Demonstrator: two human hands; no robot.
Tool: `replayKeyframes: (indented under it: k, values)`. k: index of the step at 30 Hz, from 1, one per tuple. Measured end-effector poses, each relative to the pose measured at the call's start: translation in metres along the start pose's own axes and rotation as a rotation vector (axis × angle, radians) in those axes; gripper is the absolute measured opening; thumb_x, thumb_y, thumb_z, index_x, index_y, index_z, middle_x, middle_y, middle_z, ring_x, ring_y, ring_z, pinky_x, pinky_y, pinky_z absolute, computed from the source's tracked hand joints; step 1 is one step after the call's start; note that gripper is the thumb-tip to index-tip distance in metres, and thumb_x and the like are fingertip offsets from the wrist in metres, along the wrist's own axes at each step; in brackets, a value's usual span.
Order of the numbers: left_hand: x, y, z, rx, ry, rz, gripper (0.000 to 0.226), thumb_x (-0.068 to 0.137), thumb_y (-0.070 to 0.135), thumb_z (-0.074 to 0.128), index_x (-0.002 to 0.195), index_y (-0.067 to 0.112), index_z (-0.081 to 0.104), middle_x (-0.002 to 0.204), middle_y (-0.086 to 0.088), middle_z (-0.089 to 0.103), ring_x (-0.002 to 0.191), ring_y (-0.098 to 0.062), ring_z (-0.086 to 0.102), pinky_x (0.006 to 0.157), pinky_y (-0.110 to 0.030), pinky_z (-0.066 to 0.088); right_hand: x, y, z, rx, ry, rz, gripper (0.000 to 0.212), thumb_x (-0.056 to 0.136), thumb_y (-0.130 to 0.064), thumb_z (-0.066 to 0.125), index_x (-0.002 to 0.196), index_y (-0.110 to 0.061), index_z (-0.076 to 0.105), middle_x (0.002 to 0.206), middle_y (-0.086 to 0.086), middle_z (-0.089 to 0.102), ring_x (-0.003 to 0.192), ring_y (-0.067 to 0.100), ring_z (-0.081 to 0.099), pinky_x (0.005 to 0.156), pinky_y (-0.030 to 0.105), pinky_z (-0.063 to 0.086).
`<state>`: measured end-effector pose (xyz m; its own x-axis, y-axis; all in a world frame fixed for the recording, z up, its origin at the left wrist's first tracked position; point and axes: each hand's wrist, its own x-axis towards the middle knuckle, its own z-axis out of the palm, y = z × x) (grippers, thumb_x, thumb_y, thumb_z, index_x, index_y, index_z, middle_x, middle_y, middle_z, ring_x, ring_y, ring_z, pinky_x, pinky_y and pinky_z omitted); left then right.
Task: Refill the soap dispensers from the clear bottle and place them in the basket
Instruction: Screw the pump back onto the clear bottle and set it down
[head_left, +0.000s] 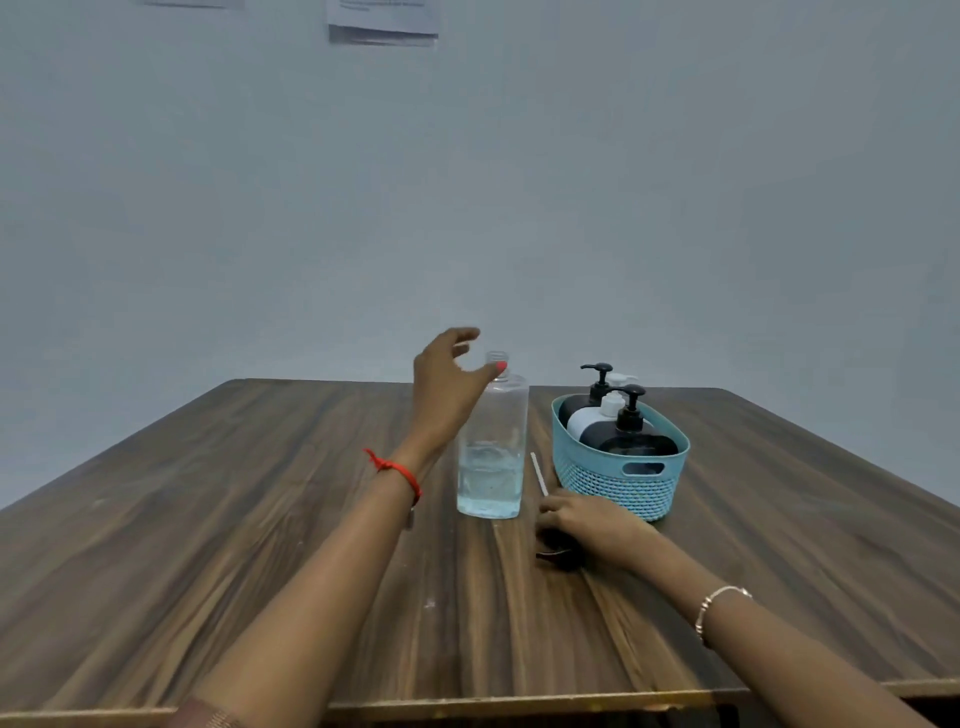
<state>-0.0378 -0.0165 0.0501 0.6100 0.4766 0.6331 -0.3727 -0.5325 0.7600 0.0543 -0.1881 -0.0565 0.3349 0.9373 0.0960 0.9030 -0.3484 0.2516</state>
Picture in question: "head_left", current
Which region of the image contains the white square dispenser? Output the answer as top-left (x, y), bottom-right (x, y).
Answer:
top-left (565, 404), bottom-right (628, 444)

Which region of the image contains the tall clear plastic bottle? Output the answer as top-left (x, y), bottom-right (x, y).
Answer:
top-left (455, 350), bottom-right (531, 521)

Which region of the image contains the person's right hand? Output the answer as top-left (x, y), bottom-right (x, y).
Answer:
top-left (534, 491), bottom-right (665, 579)

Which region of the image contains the black pump with long tube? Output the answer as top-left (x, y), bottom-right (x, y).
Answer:
top-left (529, 451), bottom-right (585, 573)

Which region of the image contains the person's right forearm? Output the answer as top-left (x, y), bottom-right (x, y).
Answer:
top-left (633, 536), bottom-right (935, 728)

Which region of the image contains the silver bead bracelet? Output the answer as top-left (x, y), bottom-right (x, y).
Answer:
top-left (693, 584), bottom-right (754, 649)

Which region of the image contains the black pump with short tube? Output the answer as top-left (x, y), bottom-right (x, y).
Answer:
top-left (610, 383), bottom-right (649, 435)

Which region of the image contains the person's left hand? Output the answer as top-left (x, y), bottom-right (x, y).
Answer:
top-left (389, 326), bottom-right (509, 481)

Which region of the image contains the red thread bracelet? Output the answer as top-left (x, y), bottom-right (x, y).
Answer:
top-left (362, 447), bottom-right (424, 508)

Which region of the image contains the person's left forearm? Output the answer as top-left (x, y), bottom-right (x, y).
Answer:
top-left (187, 449), bottom-right (436, 728)

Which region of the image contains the paper sheet with text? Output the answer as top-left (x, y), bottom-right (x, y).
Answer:
top-left (325, 0), bottom-right (443, 36)

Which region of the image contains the small black pump head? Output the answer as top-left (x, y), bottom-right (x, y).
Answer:
top-left (578, 362), bottom-right (616, 407)

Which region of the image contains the teal plastic basket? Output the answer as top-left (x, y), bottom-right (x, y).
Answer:
top-left (550, 392), bottom-right (692, 524)

